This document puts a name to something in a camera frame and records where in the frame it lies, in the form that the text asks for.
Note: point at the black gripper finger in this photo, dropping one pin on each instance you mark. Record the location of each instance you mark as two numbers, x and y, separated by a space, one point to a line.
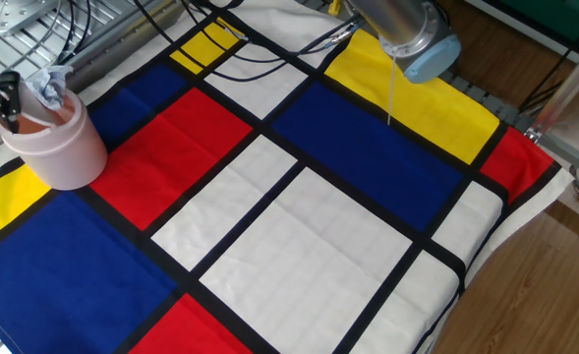
10 98

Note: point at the white paper ball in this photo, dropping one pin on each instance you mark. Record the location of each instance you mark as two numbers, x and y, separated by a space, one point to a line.
50 88

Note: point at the pink swing-lid trash can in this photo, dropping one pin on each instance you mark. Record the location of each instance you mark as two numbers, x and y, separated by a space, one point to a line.
63 152

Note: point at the silver metal plate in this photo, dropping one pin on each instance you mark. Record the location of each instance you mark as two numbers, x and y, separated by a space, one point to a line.
9 12

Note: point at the colour block tablecloth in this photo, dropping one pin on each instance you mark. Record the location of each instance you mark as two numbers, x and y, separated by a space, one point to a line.
367 147

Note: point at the aluminium corner frame post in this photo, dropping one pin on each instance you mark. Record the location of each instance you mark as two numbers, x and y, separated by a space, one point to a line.
564 93

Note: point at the aluminium frame rail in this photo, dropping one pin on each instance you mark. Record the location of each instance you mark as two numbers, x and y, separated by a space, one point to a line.
574 155

